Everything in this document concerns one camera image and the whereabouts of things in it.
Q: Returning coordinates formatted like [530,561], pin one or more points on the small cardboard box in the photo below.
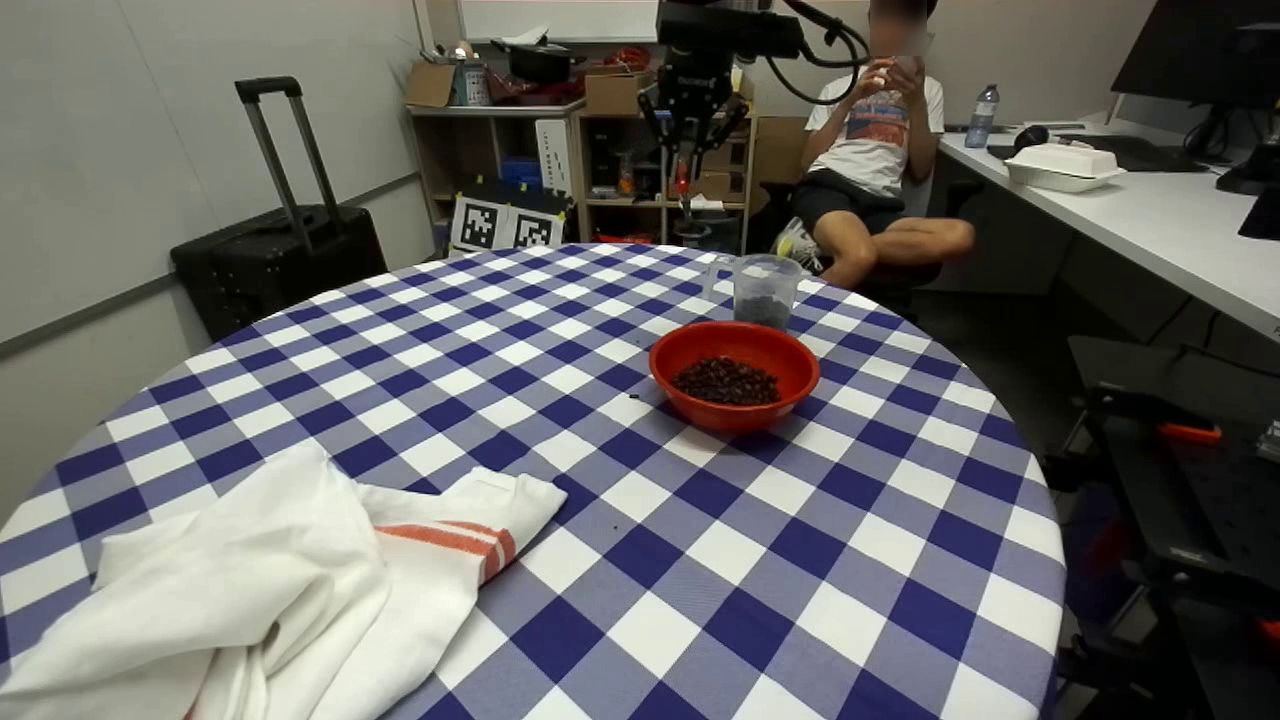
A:
[428,86]

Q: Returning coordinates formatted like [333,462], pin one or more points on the open cardboard box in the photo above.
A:
[617,94]

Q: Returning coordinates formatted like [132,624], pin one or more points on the white food container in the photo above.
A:
[1062,167]

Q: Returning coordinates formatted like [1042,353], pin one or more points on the white fiducial tag board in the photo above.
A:
[505,227]

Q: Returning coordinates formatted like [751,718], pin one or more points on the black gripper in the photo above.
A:
[698,86]

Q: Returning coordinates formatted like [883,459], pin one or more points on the black equipment cart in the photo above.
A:
[1201,533]

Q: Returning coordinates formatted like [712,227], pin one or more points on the black computer monitor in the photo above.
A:
[1201,45]

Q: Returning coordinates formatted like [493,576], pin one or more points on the seated person in white shirt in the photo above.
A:
[864,145]

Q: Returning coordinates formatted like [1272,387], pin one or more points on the transparent plastic cup bowl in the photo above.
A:
[767,287]

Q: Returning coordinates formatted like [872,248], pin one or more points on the white cloth with orange stripes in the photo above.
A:
[264,584]

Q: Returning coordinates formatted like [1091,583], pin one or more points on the wooden storage shelf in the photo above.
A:
[602,173]

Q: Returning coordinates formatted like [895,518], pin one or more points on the orange plastic bowl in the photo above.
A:
[732,353]

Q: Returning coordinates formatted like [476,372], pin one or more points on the long white desk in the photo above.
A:
[1173,241]

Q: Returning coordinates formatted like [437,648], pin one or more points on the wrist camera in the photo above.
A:
[727,30]

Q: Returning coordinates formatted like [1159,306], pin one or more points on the blue white checkered tablecloth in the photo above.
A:
[746,574]

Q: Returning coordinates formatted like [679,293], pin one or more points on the black wheeled suitcase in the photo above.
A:
[273,272]

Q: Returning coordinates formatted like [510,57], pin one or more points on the clear water bottle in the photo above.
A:
[980,117]

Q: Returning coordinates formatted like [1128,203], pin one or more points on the black keyboard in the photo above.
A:
[1155,153]

